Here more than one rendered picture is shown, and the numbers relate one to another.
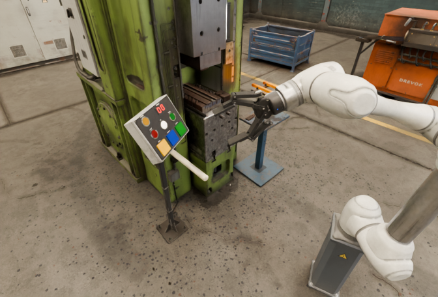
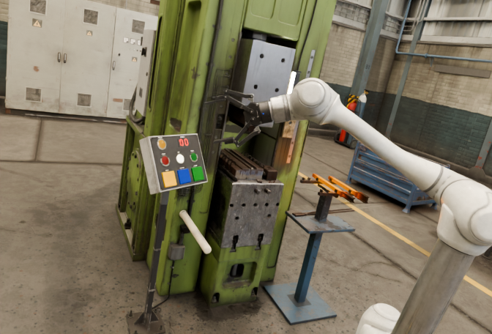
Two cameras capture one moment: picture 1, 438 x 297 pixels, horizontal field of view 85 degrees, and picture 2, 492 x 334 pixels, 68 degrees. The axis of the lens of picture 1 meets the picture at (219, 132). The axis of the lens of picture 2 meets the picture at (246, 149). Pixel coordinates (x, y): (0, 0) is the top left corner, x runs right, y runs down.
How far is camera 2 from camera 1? 0.71 m
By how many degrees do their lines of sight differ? 25
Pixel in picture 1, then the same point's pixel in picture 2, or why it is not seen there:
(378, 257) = not seen: outside the picture
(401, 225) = (402, 320)
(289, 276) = not seen: outside the picture
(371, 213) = (385, 322)
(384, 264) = not seen: outside the picture
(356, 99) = (304, 88)
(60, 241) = (12, 285)
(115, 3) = (185, 47)
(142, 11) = (202, 50)
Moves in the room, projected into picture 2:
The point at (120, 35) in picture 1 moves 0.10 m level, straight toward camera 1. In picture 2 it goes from (179, 76) to (178, 77)
